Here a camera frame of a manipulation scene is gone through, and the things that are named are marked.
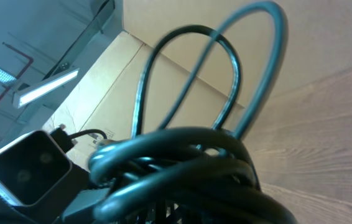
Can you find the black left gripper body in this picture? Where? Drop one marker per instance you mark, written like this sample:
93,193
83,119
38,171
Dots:
70,201

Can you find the cardboard back wall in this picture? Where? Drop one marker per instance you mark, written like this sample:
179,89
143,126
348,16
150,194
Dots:
305,126

